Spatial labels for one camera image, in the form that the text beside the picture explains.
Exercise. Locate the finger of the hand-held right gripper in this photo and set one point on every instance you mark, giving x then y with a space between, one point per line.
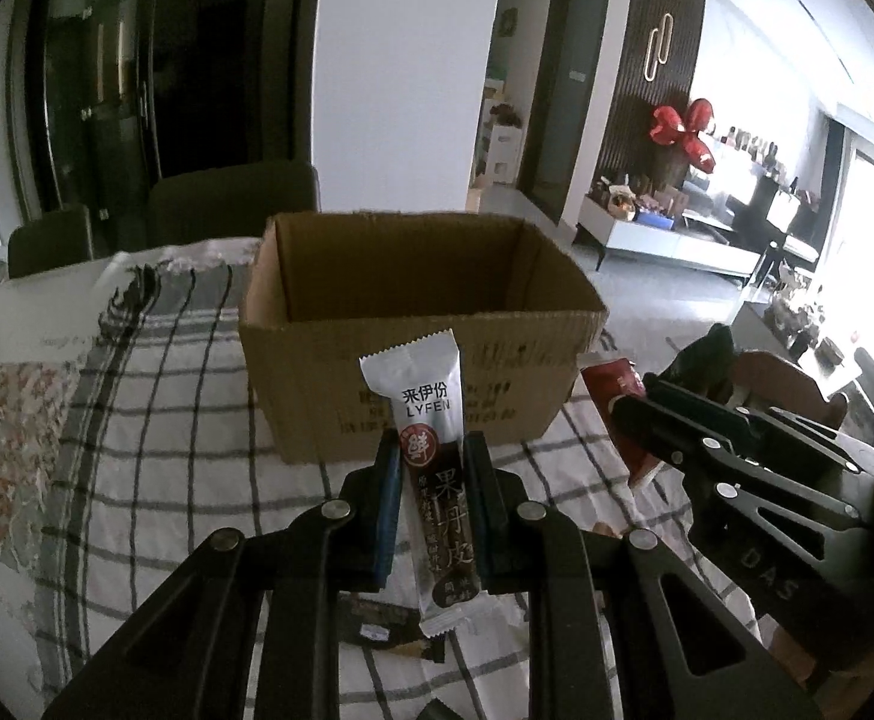
654 427
696 405

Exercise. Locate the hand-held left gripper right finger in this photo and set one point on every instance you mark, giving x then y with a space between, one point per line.
482 502

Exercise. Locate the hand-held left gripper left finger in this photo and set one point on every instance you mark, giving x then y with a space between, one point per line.
386 510

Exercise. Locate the red brown snack bag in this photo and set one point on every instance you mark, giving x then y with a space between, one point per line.
603 379

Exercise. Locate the white brown snack bar packet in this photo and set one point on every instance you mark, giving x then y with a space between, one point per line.
433 420

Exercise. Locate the brown cardboard box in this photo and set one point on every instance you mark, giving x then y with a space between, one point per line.
317 360

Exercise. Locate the black jacket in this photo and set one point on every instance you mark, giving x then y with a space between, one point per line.
707 352

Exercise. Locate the brown wooden chair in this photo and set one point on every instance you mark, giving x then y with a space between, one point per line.
790 382

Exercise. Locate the black snack packet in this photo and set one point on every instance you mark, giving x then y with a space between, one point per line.
377 619

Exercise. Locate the dark coffee table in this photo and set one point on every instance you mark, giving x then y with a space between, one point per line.
812 337

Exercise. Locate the white television cabinet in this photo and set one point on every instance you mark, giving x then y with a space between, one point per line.
677 244

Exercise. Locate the small dark snack packet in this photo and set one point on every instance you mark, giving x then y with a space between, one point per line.
437 711

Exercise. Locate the checked grey white tablecloth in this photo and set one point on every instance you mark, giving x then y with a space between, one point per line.
182 465

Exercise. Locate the red foil balloon bunch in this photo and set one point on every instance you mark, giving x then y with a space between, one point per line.
681 127

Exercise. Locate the white hallway shelf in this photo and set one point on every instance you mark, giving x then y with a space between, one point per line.
503 142

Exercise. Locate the dark room door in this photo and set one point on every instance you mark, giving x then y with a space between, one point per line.
564 90

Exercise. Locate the dark upholstered dining chair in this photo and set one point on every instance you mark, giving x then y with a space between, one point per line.
50 240
231 199

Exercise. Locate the floral table mat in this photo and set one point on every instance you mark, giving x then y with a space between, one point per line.
9 450

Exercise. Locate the dark glass sliding door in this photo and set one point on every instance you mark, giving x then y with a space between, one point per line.
182 52

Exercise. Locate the looped wall light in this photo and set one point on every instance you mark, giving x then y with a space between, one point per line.
658 49

